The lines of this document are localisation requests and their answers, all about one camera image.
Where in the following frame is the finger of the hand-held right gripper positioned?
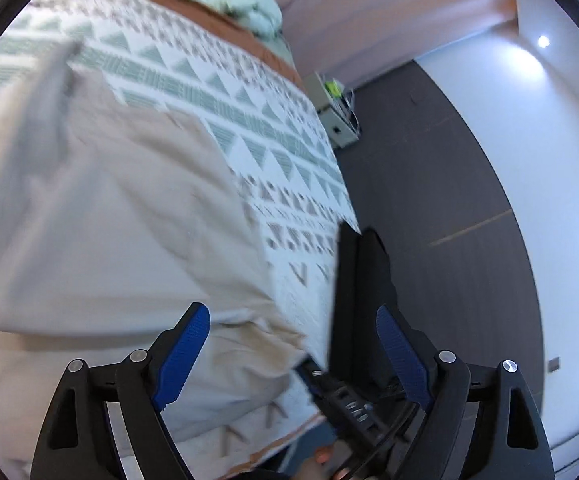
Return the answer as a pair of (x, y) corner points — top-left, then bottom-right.
(293, 354), (329, 401)

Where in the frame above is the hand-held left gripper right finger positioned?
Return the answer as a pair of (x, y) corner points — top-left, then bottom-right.
(375, 304), (555, 480)

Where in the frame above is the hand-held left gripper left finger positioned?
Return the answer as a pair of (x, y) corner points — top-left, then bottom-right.
(30, 302), (212, 480)

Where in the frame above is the beige jacket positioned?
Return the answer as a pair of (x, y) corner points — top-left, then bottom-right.
(0, 40), (310, 480)

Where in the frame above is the person's right hand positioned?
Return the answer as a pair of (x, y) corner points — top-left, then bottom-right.
(297, 442), (357, 480)

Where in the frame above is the white patterned blanket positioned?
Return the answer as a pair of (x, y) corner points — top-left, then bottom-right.
(0, 0), (361, 478)

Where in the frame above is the white box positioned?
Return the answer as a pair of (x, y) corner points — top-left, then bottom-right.
(303, 72), (363, 150)

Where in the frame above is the pink curtain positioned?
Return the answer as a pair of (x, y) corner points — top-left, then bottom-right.
(242, 0), (517, 91)

